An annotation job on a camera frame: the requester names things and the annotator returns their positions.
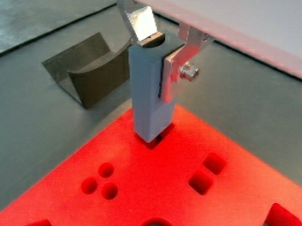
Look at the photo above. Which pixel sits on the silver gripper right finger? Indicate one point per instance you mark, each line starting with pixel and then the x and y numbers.
pixel 176 66

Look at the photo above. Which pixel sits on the dark grey curved holder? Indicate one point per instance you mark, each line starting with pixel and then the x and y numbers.
pixel 88 70

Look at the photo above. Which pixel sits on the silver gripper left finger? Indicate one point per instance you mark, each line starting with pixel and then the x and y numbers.
pixel 137 17

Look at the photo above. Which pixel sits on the red shape sorter block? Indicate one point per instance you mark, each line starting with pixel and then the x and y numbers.
pixel 191 179

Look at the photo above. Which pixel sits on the grey-blue arch peg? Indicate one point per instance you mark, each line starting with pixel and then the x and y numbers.
pixel 152 114

